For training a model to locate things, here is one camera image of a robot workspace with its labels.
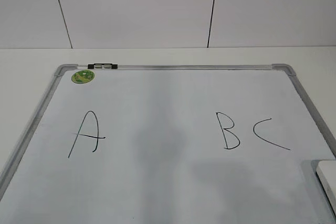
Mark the white whiteboard eraser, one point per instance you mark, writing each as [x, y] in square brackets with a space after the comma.
[326, 174]

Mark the black and silver marker clip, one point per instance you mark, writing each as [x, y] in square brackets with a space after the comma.
[102, 66]

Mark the white whiteboard with grey frame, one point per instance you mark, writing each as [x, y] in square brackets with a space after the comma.
[171, 144]

